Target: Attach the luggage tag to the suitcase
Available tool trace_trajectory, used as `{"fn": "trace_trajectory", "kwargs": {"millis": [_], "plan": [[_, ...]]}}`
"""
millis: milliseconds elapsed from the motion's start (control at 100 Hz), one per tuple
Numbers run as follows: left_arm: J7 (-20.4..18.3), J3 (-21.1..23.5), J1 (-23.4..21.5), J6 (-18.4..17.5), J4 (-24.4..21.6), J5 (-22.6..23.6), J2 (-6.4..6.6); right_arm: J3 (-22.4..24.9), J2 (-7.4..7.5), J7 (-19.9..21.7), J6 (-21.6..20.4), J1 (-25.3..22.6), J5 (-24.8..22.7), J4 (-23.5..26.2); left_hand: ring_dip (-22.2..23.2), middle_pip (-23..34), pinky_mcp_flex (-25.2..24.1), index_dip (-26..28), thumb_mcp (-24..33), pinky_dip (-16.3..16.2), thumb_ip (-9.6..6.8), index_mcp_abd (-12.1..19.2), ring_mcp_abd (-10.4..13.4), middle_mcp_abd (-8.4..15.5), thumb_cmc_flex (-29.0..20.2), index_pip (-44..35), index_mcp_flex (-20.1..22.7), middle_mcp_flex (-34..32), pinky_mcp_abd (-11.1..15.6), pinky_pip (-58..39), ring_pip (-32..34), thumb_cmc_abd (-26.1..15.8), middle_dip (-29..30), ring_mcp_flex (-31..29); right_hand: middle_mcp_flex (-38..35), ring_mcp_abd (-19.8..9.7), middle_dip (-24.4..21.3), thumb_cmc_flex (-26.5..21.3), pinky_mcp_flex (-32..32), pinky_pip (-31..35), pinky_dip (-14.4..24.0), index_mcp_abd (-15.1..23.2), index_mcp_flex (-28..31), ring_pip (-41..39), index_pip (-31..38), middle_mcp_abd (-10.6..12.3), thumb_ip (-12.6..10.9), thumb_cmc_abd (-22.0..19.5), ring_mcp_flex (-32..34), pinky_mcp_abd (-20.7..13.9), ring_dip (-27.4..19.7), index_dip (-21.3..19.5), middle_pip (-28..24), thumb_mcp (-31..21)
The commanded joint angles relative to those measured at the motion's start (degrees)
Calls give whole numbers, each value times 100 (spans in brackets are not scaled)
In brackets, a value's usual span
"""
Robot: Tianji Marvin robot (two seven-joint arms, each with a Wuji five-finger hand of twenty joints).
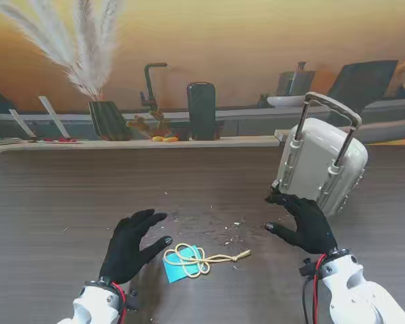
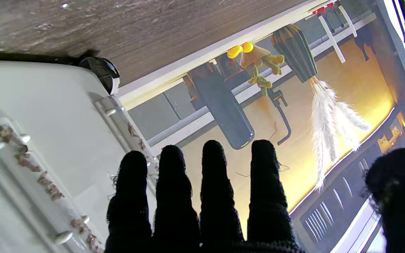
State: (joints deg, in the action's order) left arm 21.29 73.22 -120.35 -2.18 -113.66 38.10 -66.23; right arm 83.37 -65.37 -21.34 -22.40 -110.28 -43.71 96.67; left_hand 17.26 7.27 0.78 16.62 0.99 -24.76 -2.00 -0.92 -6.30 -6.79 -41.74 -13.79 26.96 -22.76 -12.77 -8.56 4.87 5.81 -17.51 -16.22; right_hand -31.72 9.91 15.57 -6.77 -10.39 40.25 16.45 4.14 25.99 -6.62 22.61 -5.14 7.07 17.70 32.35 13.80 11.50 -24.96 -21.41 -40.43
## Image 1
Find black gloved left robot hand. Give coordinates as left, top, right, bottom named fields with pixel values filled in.
left=99, top=209, right=173, bottom=285

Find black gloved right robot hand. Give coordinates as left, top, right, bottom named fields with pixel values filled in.
left=264, top=187, right=338, bottom=254

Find teal paper luggage tag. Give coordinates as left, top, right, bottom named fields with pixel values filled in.
left=163, top=243, right=206, bottom=284

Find small beige hard-shell suitcase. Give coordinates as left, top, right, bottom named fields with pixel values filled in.
left=273, top=91, right=369, bottom=219

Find beige twisted cord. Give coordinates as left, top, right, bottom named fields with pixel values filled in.
left=164, top=242, right=252, bottom=279

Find light wooden shelf board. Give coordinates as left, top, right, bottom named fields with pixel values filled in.
left=0, top=136, right=280, bottom=157

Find white bowl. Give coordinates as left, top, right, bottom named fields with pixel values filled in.
left=267, top=95, right=306, bottom=108

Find brown coral ornament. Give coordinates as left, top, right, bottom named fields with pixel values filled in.
left=126, top=108, right=172, bottom=138

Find red berries on plate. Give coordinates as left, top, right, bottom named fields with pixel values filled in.
left=36, top=136, right=78, bottom=143

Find dark green ribbed vase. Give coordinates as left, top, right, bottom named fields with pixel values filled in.
left=88, top=100, right=133, bottom=142

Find long white slanted strip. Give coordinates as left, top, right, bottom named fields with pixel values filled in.
left=38, top=96, right=71, bottom=138

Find dark slanted board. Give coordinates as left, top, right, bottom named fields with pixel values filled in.
left=327, top=59, right=400, bottom=102

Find dark rounded canister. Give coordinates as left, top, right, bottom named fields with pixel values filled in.
left=186, top=81, right=217, bottom=141

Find short white slanted strip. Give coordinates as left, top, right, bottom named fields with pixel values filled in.
left=8, top=109, right=36, bottom=138

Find black kitchen faucet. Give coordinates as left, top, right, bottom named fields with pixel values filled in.
left=140, top=62, right=168, bottom=109

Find white pampas grass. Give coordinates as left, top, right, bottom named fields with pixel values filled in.
left=0, top=0, right=126, bottom=102

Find black right wrist bracket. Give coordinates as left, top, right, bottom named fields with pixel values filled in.
left=299, top=258, right=320, bottom=277

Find left wrist cable bundle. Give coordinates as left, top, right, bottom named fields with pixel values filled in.
left=110, top=282, right=128, bottom=324

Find wrist cable bundle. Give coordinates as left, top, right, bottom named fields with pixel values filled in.
left=110, top=282, right=128, bottom=324
left=300, top=253, right=328, bottom=324

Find right wrist cable bundle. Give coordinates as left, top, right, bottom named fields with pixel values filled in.
left=300, top=253, right=328, bottom=324

